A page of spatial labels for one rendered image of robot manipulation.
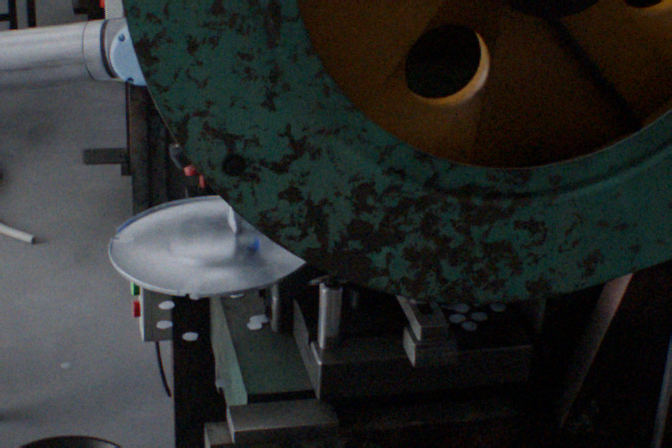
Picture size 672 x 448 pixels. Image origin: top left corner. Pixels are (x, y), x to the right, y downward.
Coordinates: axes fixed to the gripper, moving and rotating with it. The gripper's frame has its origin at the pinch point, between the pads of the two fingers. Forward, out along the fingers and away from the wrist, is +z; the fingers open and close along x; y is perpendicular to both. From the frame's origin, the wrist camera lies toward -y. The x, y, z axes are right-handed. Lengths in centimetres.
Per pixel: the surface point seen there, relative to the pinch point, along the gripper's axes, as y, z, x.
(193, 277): -6.7, 2.4, -10.5
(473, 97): 20, -33, -40
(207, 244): -3.9, 1.5, -2.7
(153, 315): -10.0, 25.4, 20.6
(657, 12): 41, -41, -39
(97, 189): -13, 78, 192
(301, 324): 8.2, 11.0, -10.2
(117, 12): -5, 26, 200
